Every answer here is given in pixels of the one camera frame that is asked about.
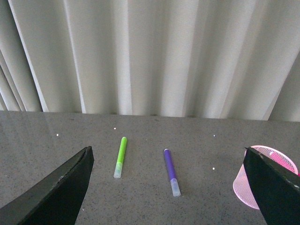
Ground green highlighter pen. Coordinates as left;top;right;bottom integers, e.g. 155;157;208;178
113;137;128;179

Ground white pleated curtain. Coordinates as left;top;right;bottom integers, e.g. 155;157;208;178
0;0;300;121

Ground purple highlighter pen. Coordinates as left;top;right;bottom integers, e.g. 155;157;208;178
164;149;181;197

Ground pink highlighter pen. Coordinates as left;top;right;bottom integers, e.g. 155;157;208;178
270;151;298;175

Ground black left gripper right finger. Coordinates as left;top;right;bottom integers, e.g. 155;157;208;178
243;147;300;225

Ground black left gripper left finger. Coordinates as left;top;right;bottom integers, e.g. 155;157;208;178
0;146;94;225

